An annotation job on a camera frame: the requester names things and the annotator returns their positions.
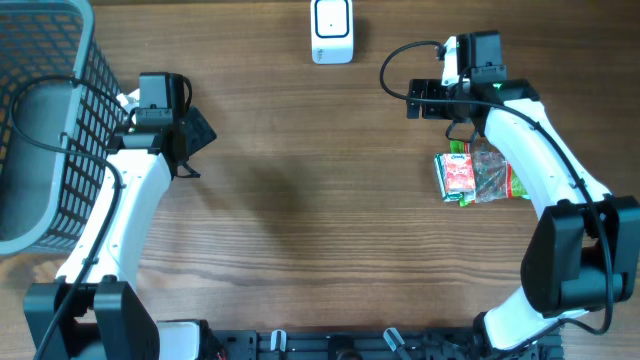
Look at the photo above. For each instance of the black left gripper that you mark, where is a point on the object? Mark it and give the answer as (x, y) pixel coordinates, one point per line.
(199, 131)

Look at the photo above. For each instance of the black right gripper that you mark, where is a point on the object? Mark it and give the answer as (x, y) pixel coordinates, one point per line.
(431, 87)

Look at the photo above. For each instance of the green white gum pack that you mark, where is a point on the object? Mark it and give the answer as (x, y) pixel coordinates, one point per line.
(440, 176)

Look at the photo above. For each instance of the green snack bag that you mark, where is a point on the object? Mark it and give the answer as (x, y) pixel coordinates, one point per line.
(494, 176)

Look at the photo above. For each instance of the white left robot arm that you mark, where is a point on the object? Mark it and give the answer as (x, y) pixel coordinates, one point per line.
(92, 310)

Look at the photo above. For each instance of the white barcode scanner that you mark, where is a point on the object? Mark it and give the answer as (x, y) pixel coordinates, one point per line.
(332, 31)

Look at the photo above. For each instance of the grey plastic mesh basket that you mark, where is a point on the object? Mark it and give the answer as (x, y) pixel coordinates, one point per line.
(58, 110)

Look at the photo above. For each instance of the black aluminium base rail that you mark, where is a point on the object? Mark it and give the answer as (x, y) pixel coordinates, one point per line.
(431, 344)

